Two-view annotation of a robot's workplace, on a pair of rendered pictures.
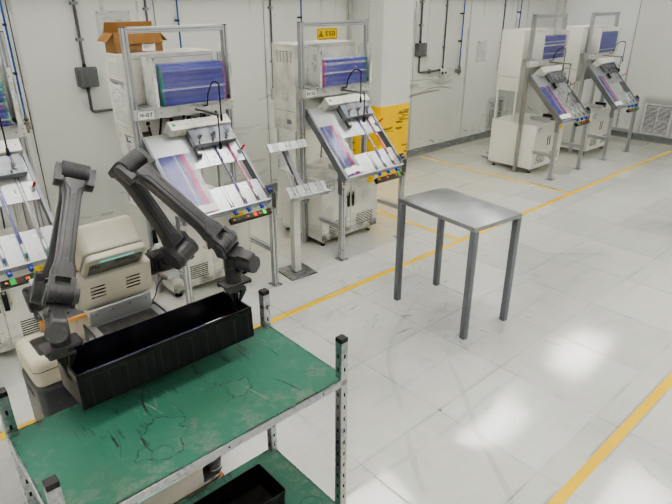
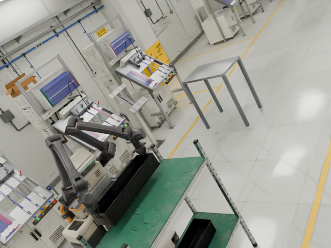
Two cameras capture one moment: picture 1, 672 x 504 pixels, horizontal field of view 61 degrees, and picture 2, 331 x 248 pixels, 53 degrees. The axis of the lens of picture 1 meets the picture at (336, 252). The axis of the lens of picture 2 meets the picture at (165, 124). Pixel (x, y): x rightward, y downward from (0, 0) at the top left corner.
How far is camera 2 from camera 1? 0.55 m
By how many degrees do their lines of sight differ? 2
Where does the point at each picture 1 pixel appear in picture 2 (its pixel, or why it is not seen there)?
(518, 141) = (219, 27)
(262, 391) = (177, 180)
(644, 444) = not seen: outside the picture
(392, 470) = (251, 195)
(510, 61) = not seen: outside the picture
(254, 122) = (93, 92)
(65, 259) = (73, 171)
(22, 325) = (50, 239)
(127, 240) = (86, 156)
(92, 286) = not seen: hidden behind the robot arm
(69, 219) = (64, 156)
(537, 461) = (309, 153)
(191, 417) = (156, 205)
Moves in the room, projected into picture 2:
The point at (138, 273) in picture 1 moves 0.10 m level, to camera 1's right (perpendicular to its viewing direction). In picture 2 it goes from (98, 169) to (109, 162)
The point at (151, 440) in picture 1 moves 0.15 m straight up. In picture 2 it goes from (147, 221) to (135, 203)
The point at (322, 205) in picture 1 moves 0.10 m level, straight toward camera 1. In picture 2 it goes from (148, 108) to (149, 110)
